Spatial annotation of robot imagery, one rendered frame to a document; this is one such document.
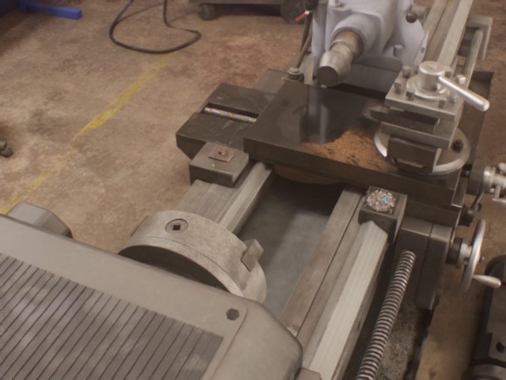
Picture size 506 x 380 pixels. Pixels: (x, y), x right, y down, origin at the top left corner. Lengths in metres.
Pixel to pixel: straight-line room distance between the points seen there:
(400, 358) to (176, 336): 1.21
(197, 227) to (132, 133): 2.37
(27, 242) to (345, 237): 0.87
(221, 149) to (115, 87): 2.14
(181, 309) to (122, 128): 2.70
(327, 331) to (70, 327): 0.70
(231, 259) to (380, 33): 1.00
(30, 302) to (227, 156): 1.00
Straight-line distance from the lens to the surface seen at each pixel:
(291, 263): 1.60
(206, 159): 1.67
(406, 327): 1.90
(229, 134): 1.75
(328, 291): 1.40
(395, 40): 1.99
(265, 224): 1.69
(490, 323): 2.26
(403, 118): 1.47
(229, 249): 0.98
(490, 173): 1.68
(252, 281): 1.00
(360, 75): 1.99
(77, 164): 3.20
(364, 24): 1.77
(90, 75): 3.91
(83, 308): 0.74
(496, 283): 1.81
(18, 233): 0.86
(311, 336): 1.32
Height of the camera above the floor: 1.90
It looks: 41 degrees down
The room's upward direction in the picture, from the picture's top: straight up
